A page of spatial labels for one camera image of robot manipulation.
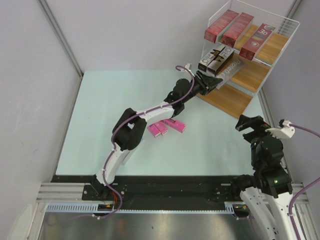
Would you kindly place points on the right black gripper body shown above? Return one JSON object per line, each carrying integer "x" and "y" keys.
{"x": 257, "y": 133}

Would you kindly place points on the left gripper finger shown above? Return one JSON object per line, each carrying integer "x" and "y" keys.
{"x": 211, "y": 84}
{"x": 205, "y": 78}

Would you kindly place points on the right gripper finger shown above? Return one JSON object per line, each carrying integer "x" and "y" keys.
{"x": 243, "y": 123}
{"x": 257, "y": 120}

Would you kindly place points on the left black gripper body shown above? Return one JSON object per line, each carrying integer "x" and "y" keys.
{"x": 200, "y": 86}

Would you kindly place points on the silver WR toothpaste box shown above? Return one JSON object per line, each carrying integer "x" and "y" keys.
{"x": 209, "y": 57}

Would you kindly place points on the silver O toothpaste box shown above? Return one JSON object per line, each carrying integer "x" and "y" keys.
{"x": 220, "y": 61}

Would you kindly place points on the plain silver toothpaste box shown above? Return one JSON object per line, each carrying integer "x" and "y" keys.
{"x": 230, "y": 70}

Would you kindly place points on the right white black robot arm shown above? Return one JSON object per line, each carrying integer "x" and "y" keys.
{"x": 268, "y": 193}

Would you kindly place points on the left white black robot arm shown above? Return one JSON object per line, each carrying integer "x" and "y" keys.
{"x": 128, "y": 132}

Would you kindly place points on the pink toothpaste box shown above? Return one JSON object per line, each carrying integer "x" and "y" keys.
{"x": 161, "y": 127}
{"x": 174, "y": 124}
{"x": 154, "y": 130}

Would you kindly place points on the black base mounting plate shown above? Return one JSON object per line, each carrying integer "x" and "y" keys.
{"x": 164, "y": 193}

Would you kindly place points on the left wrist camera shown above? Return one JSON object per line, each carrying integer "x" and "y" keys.
{"x": 188, "y": 66}

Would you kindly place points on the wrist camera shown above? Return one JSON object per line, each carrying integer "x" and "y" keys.
{"x": 283, "y": 131}
{"x": 188, "y": 66}

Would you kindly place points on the white wire wooden shelf rack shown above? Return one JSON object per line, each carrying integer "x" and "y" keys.
{"x": 242, "y": 44}

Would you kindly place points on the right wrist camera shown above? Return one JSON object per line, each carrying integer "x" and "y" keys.
{"x": 283, "y": 131}

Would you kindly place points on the slotted cable duct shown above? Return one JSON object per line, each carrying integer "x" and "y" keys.
{"x": 59, "y": 207}

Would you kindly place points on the aluminium rail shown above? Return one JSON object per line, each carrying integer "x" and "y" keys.
{"x": 60, "y": 192}

